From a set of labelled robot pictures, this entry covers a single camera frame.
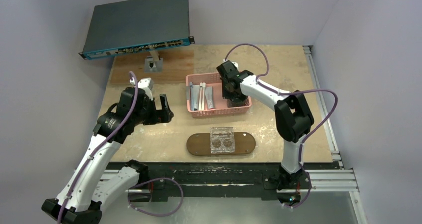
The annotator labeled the pink plastic basket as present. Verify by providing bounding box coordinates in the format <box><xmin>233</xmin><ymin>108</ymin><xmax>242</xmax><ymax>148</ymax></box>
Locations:
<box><xmin>186</xmin><ymin>72</ymin><xmax>252</xmax><ymax>118</ymax></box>

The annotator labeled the oval wooden tray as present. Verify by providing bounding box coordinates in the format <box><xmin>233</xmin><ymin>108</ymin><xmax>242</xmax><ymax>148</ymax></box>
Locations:
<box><xmin>186</xmin><ymin>132</ymin><xmax>256</xmax><ymax>156</ymax></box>

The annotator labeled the clear glass toothbrush holder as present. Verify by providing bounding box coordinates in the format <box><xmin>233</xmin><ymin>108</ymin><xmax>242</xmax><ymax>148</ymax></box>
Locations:
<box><xmin>210</xmin><ymin>127</ymin><xmax>235</xmax><ymax>155</ymax></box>

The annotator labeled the dark grey mug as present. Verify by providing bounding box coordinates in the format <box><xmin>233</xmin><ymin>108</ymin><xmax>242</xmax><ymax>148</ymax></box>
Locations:
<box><xmin>227</xmin><ymin>96</ymin><xmax>248</xmax><ymax>108</ymax></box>

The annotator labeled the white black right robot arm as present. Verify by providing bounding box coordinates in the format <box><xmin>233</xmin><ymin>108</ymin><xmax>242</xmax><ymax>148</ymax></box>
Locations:
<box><xmin>217</xmin><ymin>60</ymin><xmax>314</xmax><ymax>188</ymax></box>

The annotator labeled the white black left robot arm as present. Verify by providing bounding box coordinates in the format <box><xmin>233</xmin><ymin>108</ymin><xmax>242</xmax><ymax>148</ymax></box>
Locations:
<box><xmin>41</xmin><ymin>85</ymin><xmax>174</xmax><ymax>224</ymax></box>

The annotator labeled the blue capped toothpaste tube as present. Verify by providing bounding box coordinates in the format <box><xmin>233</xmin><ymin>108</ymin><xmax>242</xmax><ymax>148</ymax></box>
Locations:
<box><xmin>190</xmin><ymin>85</ymin><xmax>199</xmax><ymax>111</ymax></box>

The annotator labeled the brown wooden board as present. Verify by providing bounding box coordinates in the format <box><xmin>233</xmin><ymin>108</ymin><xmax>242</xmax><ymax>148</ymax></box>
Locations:
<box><xmin>109</xmin><ymin>48</ymin><xmax>194</xmax><ymax>85</ymax></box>

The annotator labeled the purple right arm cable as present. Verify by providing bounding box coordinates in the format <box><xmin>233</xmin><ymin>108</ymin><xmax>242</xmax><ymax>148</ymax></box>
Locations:
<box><xmin>224</xmin><ymin>43</ymin><xmax>339</xmax><ymax>170</ymax></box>

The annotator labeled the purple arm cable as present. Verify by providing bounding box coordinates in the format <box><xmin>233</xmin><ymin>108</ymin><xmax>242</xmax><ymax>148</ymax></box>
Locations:
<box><xmin>224</xmin><ymin>43</ymin><xmax>339</xmax><ymax>170</ymax></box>
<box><xmin>56</xmin><ymin>71</ymin><xmax>139</xmax><ymax>224</ymax></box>

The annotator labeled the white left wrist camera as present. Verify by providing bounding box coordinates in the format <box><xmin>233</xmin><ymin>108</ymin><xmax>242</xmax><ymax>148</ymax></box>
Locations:
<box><xmin>137</xmin><ymin>78</ymin><xmax>154</xmax><ymax>100</ymax></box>

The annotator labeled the grey metal bracket stand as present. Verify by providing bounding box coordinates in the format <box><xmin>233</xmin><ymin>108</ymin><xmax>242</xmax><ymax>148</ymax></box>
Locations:
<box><xmin>144</xmin><ymin>50</ymin><xmax>164</xmax><ymax>73</ymax></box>

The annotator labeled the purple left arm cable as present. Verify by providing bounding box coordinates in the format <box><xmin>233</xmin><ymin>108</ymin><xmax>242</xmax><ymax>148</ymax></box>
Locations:
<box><xmin>56</xmin><ymin>71</ymin><xmax>139</xmax><ymax>224</ymax></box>

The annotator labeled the black table front rail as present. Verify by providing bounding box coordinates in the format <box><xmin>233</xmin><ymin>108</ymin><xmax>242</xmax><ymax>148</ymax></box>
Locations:
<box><xmin>101</xmin><ymin>162</ymin><xmax>343</xmax><ymax>202</ymax></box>

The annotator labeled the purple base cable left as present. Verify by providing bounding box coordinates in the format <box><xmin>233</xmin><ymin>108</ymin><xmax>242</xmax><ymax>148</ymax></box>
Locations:
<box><xmin>127</xmin><ymin>178</ymin><xmax>184</xmax><ymax>217</ymax></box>

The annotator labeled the grey blue network switch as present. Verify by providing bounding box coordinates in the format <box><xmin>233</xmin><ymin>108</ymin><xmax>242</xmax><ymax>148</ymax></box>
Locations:
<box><xmin>79</xmin><ymin>0</ymin><xmax>195</xmax><ymax>60</ymax></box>

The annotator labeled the aluminium frame rail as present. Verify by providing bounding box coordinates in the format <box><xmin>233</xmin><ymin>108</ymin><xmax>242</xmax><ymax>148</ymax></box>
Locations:
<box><xmin>303</xmin><ymin>45</ymin><xmax>360</xmax><ymax>194</ymax></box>

